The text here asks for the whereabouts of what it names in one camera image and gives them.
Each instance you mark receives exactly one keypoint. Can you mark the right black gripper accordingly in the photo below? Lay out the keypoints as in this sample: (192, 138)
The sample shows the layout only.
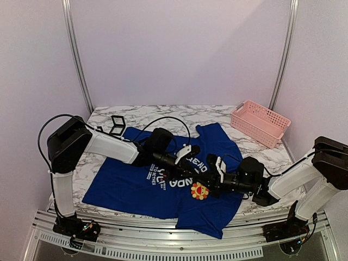
(217, 177)

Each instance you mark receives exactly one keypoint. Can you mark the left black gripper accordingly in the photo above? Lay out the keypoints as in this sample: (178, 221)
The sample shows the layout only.
(184, 165)

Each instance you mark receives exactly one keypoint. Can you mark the orange yellow flower brooch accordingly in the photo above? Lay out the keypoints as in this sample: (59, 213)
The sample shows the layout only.
(199, 191)

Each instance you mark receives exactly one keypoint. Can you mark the blue printed t-shirt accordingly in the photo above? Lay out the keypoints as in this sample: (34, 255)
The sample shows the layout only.
(144, 191)

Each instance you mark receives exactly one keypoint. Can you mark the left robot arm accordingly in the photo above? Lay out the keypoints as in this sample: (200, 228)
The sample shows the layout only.
(75, 137)

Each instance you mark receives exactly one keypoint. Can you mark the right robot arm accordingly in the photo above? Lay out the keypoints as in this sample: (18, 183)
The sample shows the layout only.
(326, 162)

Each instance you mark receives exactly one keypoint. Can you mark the black brooch display box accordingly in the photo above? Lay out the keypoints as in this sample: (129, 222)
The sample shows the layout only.
(119, 125)

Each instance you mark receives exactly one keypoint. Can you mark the pink plastic basket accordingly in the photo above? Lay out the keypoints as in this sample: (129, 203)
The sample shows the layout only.
(260, 123)

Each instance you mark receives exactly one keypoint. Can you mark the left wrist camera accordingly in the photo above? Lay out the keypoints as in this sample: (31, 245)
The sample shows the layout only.
(187, 151)

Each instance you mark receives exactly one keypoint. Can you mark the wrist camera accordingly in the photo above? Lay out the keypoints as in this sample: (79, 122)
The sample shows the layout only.
(187, 151)
(217, 166)

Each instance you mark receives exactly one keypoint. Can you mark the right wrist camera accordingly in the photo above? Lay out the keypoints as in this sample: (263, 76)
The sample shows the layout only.
(217, 166)

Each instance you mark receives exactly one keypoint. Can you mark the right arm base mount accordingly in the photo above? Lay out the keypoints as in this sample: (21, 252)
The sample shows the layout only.
(285, 229)

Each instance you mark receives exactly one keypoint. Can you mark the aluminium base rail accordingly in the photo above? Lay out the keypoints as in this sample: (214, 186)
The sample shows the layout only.
(130, 237)

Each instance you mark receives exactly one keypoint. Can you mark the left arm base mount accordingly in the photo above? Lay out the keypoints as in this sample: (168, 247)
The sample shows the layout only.
(76, 228)

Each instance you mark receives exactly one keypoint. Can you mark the right aluminium frame post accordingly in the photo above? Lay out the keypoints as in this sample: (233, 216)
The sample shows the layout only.
(294, 5)

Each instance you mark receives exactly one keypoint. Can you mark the aluminium frame post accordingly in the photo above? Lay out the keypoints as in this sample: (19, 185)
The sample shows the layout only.
(294, 5)
(68, 17)

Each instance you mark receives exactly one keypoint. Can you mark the left aluminium frame post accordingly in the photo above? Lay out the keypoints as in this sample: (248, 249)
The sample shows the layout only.
(68, 17)

